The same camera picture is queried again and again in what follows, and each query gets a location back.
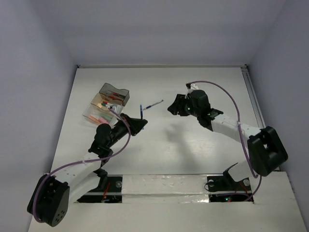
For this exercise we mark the green highlighter marker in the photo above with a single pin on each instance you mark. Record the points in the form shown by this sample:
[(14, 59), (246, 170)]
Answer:
[(105, 116)]

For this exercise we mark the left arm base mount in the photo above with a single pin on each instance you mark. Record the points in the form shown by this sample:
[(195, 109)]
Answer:
[(108, 190)]

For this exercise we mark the aluminium side rail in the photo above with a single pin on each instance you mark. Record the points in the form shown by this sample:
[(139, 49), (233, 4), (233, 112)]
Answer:
[(252, 96)]

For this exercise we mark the blue gel pen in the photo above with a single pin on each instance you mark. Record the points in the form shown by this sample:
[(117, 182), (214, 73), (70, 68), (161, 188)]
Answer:
[(141, 112)]

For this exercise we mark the orange highlighter marker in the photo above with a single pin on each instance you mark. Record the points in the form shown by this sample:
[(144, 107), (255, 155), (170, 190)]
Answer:
[(94, 119)]

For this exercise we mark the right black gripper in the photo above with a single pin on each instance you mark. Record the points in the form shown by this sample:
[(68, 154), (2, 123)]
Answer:
[(180, 100)]

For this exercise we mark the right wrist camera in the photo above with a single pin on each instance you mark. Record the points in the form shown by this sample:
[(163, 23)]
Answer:
[(191, 87)]

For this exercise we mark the pink highlighter marker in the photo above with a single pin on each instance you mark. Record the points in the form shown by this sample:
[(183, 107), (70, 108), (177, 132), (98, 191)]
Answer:
[(103, 120)]

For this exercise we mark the red gel pen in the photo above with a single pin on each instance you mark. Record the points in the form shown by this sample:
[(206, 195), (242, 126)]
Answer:
[(115, 98)]

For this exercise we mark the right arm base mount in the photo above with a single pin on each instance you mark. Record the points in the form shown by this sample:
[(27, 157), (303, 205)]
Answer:
[(223, 188)]

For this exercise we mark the clear plastic container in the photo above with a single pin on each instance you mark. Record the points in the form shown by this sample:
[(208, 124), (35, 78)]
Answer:
[(92, 111)]

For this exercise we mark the long red pen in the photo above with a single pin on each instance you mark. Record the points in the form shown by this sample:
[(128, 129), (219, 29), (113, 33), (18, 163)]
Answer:
[(116, 94)]

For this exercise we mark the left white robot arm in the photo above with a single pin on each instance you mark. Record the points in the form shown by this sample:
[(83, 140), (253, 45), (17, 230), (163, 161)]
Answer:
[(56, 190)]

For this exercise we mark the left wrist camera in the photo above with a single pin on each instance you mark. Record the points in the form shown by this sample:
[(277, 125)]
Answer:
[(116, 108)]

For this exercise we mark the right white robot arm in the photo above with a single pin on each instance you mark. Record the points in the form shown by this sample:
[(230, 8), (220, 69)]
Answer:
[(264, 151)]

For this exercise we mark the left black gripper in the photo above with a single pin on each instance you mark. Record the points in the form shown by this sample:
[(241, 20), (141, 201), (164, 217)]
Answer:
[(135, 124)]

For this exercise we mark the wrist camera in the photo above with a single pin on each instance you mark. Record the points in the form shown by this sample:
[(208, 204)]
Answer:
[(116, 108), (191, 87)]

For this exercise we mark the blue ballpoint pen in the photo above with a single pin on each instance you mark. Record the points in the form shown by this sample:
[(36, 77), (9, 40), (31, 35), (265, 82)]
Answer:
[(152, 105)]

